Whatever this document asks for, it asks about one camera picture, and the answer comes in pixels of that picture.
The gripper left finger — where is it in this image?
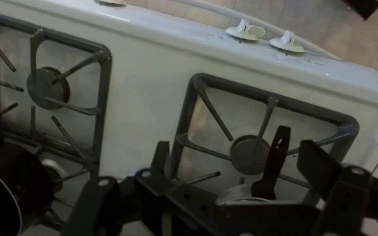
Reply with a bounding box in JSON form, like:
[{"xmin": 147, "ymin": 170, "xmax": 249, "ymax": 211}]
[{"xmin": 63, "ymin": 141, "xmax": 229, "ymax": 236}]

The stove burner with grey grate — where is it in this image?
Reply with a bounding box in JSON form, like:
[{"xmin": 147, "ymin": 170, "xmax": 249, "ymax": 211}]
[
  {"xmin": 0, "ymin": 11, "xmax": 112, "ymax": 164},
  {"xmin": 28, "ymin": 144, "xmax": 101, "ymax": 231},
  {"xmin": 169, "ymin": 73, "xmax": 360, "ymax": 205}
]

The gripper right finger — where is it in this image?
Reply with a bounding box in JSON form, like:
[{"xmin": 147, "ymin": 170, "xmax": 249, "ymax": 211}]
[{"xmin": 297, "ymin": 140, "xmax": 378, "ymax": 236}]

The white gas stove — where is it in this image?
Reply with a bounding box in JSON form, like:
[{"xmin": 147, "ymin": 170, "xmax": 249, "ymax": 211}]
[{"xmin": 0, "ymin": 0, "xmax": 378, "ymax": 236}]

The black object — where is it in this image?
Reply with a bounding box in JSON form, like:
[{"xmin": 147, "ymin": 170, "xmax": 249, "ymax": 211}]
[{"xmin": 342, "ymin": 0, "xmax": 378, "ymax": 21}]

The black pan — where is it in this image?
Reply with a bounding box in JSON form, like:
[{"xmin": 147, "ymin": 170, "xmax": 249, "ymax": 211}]
[{"xmin": 0, "ymin": 144, "xmax": 65, "ymax": 236}]

